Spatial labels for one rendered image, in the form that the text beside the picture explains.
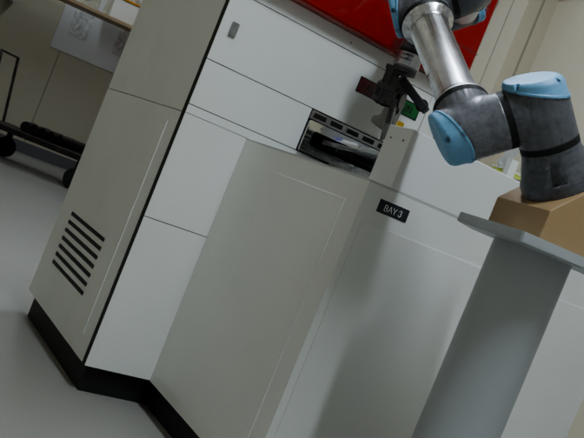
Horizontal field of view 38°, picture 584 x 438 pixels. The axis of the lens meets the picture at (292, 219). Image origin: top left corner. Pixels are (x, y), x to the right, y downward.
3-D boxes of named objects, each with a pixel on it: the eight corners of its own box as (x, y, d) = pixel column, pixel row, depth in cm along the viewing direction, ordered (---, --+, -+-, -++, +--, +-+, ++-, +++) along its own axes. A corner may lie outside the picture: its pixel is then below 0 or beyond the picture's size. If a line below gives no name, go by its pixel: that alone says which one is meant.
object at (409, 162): (367, 180, 197) (389, 123, 196) (521, 248, 226) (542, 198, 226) (390, 188, 189) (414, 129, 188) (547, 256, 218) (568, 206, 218)
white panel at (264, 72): (182, 110, 230) (236, -28, 229) (400, 204, 274) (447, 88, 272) (186, 112, 228) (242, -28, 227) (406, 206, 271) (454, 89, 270)
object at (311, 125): (295, 149, 248) (308, 118, 248) (405, 196, 271) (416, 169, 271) (299, 149, 246) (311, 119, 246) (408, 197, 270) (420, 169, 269)
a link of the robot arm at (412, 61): (424, 63, 245) (420, 55, 238) (418, 77, 245) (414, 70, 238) (400, 54, 248) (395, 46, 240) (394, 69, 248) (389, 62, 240)
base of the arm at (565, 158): (616, 173, 165) (605, 126, 162) (559, 205, 160) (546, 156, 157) (560, 167, 178) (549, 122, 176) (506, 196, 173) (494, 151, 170)
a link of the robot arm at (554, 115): (587, 136, 160) (571, 68, 156) (517, 158, 162) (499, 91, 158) (570, 122, 171) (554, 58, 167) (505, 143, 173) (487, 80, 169)
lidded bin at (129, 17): (138, 32, 919) (146, 12, 918) (144, 31, 888) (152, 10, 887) (102, 16, 903) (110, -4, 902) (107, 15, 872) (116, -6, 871)
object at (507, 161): (487, 182, 246) (504, 139, 246) (495, 186, 249) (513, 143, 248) (501, 186, 241) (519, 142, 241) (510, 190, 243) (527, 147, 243)
